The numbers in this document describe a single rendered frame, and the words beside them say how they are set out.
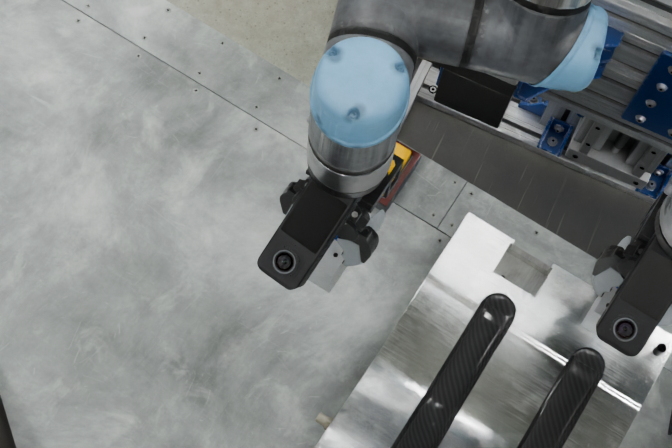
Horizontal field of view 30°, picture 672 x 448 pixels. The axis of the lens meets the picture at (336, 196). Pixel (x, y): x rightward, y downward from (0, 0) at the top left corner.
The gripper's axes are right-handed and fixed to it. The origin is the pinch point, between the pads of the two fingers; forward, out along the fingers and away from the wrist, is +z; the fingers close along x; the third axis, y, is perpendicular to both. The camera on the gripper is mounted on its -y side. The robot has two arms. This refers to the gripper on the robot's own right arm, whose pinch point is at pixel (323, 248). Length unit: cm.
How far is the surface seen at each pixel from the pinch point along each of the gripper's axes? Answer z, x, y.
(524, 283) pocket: 8.7, -19.3, 11.6
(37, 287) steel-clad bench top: 15.0, 26.3, -16.8
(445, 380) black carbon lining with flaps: 7.1, -17.5, -2.9
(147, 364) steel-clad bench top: 15.0, 11.0, -17.3
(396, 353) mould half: 6.7, -11.7, -3.4
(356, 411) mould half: 4.4, -11.5, -11.4
